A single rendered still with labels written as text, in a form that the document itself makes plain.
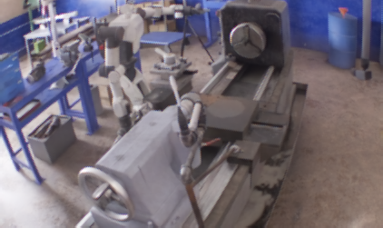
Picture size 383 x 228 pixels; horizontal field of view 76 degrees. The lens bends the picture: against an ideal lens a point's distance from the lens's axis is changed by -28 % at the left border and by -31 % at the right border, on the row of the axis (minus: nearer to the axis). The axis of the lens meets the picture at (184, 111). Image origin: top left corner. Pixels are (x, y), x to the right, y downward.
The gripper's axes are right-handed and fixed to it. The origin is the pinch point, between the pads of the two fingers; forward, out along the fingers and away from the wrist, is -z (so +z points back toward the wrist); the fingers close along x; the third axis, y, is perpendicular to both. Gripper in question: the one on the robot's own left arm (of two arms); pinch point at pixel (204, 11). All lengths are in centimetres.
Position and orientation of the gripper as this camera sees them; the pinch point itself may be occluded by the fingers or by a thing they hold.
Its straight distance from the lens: 267.1
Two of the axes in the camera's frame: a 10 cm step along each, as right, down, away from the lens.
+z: -9.0, -1.3, 4.2
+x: -4.3, 4.7, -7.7
